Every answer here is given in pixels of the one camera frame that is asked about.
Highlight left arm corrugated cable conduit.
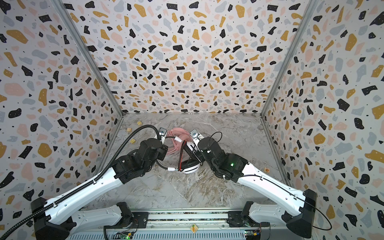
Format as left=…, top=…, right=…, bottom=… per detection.
left=0, top=124, right=161, bottom=240

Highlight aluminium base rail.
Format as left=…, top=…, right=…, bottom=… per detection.
left=68, top=209, right=301, bottom=240

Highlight pink headphones with cable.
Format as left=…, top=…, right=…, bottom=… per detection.
left=167, top=128, right=195, bottom=155

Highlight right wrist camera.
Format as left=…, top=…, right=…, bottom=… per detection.
left=190, top=129, right=204, bottom=145

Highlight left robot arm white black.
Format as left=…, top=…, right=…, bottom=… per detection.
left=32, top=138, right=168, bottom=240

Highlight white black headphones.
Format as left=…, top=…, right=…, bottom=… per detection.
left=155, top=136, right=205, bottom=175

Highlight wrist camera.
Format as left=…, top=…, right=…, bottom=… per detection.
left=159, top=128, right=168, bottom=144
left=190, top=129, right=204, bottom=145

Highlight black headphone cable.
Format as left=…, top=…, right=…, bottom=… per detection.
left=176, top=131, right=223, bottom=172

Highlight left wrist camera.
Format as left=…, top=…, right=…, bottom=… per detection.
left=159, top=128, right=168, bottom=144

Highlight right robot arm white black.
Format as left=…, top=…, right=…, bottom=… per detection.
left=194, top=137, right=318, bottom=239

